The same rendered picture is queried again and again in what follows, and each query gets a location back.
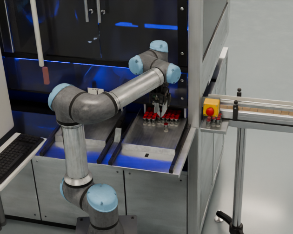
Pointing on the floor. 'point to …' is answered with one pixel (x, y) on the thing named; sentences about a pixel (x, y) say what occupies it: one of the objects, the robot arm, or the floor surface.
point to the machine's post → (194, 111)
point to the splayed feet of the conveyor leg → (221, 216)
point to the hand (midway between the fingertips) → (161, 113)
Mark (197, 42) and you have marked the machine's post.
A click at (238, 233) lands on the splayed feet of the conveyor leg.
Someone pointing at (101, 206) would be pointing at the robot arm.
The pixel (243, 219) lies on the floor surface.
